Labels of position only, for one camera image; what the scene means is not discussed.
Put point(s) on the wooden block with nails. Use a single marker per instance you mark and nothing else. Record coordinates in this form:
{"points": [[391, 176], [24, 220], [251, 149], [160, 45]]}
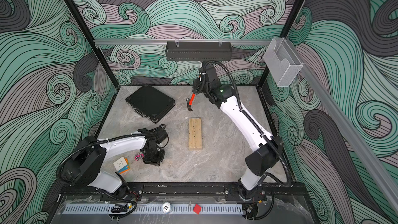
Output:
{"points": [[195, 134]]}

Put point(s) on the white slotted cable duct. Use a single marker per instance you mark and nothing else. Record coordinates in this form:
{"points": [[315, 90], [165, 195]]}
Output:
{"points": [[155, 208]]}

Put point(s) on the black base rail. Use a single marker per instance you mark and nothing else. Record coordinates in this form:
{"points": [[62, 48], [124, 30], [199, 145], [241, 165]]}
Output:
{"points": [[220, 191]]}

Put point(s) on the black wall tray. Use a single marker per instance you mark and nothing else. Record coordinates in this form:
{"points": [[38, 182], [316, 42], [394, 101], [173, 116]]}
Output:
{"points": [[198, 51]]}

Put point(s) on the clear mesh wall holder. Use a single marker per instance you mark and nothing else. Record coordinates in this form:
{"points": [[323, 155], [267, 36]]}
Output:
{"points": [[282, 60]]}

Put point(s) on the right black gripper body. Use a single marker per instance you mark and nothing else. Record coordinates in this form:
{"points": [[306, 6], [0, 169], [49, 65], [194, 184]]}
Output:
{"points": [[198, 86]]}

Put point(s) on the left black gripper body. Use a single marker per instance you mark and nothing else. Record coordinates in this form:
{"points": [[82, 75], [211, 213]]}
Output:
{"points": [[154, 156]]}

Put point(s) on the aluminium wall rail right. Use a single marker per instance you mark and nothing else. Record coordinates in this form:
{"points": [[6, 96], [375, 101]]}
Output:
{"points": [[374, 166]]}

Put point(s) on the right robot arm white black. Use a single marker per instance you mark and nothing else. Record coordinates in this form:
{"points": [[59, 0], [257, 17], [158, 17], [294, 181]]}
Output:
{"points": [[216, 82]]}

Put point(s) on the claw hammer orange black handle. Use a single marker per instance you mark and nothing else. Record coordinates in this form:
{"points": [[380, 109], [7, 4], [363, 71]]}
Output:
{"points": [[189, 102]]}

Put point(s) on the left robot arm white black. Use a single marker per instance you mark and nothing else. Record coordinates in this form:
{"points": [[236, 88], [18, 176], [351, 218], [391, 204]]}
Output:
{"points": [[82, 167]]}

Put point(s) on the red cube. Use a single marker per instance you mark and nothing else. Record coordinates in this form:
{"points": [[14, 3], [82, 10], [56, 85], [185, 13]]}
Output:
{"points": [[197, 209]]}

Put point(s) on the aluminium wall rail back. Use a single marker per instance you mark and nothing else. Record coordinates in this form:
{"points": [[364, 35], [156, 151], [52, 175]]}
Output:
{"points": [[142, 41]]}

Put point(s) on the rubiks cube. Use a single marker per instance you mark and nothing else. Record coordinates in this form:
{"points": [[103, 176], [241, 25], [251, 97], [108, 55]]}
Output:
{"points": [[122, 165]]}

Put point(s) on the black hard case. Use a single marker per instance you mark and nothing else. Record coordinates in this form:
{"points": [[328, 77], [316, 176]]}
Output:
{"points": [[150, 103]]}

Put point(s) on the aluminium wall rail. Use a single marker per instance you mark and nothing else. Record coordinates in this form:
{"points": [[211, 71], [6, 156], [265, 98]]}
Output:
{"points": [[142, 41], [374, 166]]}

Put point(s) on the white round knob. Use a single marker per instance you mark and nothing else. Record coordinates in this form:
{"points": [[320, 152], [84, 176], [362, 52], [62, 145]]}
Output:
{"points": [[166, 207]]}

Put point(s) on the pink toy car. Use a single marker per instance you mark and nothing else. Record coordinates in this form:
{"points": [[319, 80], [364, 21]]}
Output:
{"points": [[139, 156]]}

